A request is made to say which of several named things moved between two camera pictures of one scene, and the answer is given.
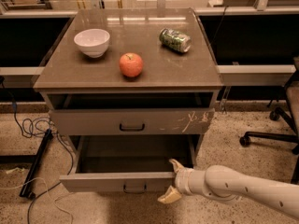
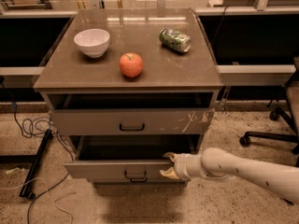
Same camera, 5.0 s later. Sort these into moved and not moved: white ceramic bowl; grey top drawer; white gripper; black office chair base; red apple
Moved: white gripper
Not moved: grey top drawer; white ceramic bowl; red apple; black office chair base
